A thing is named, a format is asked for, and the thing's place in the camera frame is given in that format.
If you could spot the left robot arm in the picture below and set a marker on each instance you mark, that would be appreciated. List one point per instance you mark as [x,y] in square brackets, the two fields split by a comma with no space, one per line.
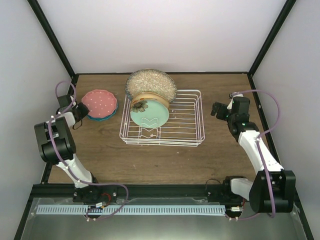
[56,144]

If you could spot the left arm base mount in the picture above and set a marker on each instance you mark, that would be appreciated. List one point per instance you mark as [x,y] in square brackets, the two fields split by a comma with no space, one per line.
[95,194]

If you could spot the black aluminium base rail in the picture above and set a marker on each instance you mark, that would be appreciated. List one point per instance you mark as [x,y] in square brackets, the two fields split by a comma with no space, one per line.
[64,190]

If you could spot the large speckled grey plate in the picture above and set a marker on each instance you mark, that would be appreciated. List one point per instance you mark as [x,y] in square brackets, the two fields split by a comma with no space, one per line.
[153,81]

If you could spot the beige bird pattern plate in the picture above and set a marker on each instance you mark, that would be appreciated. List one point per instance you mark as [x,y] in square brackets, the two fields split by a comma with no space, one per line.
[144,96]

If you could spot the white wire dish rack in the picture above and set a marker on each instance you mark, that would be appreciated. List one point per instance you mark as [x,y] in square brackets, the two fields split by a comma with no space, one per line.
[184,127]

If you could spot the left black frame post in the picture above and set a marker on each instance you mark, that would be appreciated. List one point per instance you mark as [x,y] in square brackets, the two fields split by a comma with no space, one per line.
[42,19]

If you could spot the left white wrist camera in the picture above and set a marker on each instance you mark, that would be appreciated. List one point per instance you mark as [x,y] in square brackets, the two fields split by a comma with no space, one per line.
[73,101]

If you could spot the white slotted cable duct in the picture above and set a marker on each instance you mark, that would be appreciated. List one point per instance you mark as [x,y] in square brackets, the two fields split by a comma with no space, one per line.
[199,210]

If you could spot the mint green flower plate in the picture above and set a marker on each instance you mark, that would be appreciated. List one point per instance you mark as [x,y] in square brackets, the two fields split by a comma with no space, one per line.
[149,113]

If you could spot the blue polka dot plate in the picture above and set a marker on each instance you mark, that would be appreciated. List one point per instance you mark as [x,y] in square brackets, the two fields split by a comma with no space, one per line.
[100,119]

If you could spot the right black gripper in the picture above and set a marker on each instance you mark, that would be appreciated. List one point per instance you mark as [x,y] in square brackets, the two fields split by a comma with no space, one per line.
[215,107]

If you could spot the pink polka dot plate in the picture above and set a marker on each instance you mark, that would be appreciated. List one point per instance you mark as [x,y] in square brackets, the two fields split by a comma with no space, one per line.
[100,102]

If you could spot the black frame post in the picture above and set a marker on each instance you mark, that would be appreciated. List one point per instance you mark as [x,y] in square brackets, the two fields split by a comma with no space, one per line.
[42,19]
[276,27]

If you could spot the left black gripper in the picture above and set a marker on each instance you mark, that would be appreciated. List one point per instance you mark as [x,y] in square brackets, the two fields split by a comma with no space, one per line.
[85,110]

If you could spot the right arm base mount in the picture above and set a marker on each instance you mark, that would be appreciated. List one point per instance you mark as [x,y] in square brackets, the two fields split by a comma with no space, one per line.
[225,192]

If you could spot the right black frame post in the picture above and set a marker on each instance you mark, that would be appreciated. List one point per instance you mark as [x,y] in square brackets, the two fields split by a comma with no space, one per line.
[276,27]

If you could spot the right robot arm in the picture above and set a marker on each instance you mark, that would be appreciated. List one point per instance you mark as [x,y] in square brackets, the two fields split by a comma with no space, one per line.
[273,188]

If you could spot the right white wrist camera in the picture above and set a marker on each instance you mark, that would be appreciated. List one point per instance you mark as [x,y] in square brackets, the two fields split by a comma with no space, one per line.
[232,96]

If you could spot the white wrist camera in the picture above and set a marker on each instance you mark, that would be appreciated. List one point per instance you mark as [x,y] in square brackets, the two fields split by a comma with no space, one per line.
[232,96]
[73,101]

